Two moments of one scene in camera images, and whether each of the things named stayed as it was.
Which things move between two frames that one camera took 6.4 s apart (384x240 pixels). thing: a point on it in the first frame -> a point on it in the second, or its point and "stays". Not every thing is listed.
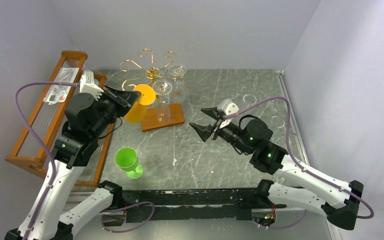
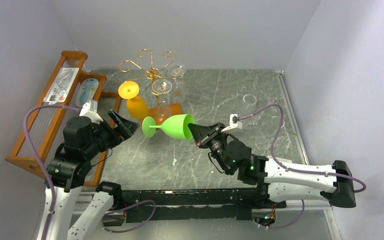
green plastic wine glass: [126, 158] -> [177, 126]
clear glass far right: [249, 99] stays
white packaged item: [59, 93] stays
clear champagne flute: [162, 88] stays
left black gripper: [124, 99] -> [127, 128]
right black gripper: [217, 126] -> [210, 135]
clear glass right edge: [278, 122] stays
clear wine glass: [179, 92] stays
